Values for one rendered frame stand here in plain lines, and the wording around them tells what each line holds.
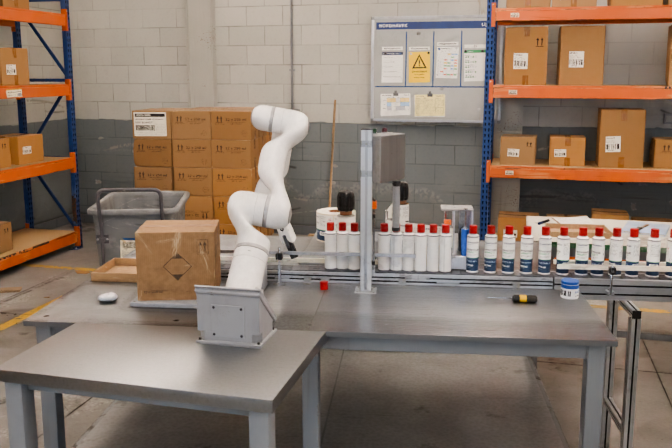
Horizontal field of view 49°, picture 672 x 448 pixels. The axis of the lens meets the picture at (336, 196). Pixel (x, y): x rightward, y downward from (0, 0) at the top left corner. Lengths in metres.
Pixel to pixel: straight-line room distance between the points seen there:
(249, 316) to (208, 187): 4.23
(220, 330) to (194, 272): 0.47
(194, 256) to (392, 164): 0.87
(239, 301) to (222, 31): 5.87
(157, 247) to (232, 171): 3.67
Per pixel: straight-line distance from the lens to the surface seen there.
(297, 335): 2.59
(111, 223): 5.30
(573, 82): 6.71
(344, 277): 3.18
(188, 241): 2.89
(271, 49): 7.90
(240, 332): 2.48
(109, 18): 8.71
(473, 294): 3.09
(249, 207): 2.65
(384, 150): 2.96
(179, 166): 6.69
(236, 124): 6.48
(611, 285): 3.24
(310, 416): 2.79
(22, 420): 2.57
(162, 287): 2.95
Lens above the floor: 1.72
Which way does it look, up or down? 9 degrees down
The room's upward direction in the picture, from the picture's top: straight up
